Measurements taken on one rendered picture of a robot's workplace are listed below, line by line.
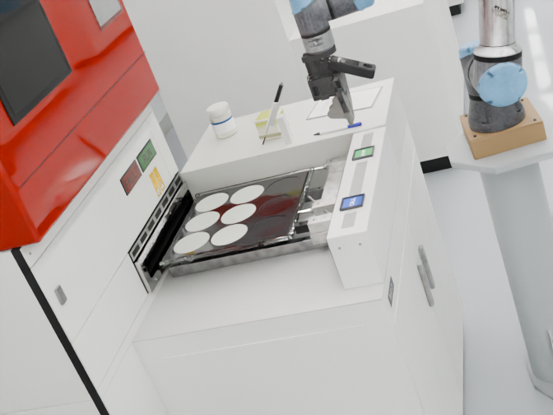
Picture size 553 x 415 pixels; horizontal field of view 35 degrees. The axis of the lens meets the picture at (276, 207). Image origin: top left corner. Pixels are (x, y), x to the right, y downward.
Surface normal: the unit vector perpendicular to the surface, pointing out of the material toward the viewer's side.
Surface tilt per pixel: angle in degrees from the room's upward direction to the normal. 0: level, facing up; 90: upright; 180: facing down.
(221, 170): 90
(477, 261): 0
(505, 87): 96
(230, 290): 0
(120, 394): 90
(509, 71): 96
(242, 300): 0
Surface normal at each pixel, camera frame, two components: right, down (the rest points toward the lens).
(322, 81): -0.18, 0.49
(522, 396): -0.33, -0.85
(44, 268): 0.93, -0.20
